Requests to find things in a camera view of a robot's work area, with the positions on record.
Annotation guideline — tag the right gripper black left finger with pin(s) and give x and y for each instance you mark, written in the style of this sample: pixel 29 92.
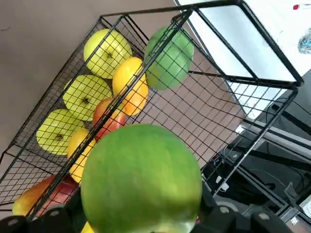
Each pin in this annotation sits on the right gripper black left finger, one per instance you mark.
pixel 56 218

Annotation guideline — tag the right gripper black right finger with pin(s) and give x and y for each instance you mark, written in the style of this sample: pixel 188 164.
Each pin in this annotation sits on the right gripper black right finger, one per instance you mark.
pixel 218 218

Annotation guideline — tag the green apple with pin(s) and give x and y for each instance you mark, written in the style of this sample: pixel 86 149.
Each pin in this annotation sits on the green apple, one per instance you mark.
pixel 141 179
pixel 170 58

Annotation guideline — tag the yellow-green apple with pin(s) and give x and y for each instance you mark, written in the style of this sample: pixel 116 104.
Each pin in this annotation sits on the yellow-green apple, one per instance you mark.
pixel 107 52
pixel 58 132
pixel 86 97

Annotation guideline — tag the yellow orange mango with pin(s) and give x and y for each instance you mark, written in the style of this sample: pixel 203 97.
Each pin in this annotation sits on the yellow orange mango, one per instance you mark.
pixel 131 85
pixel 77 155

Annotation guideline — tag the clear plastic bag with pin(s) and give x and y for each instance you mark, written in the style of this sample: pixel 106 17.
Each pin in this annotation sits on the clear plastic bag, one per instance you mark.
pixel 306 42

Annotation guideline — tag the white desk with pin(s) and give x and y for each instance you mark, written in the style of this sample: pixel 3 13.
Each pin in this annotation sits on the white desk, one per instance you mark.
pixel 279 24

